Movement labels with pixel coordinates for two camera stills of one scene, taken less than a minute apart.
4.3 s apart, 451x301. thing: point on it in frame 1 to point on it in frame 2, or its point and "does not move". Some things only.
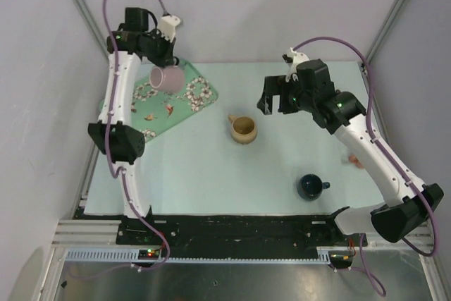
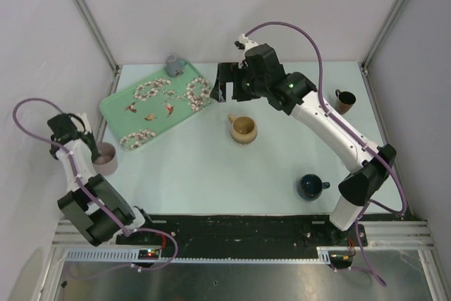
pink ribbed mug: (170, 79) to (107, 163)
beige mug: (244, 130) does not move
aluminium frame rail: (88, 234) does not move
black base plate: (230, 232) does not move
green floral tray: (156, 113) does not move
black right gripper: (273, 85) to (226, 72)
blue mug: (310, 187) does not move
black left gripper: (168, 58) to (95, 153)
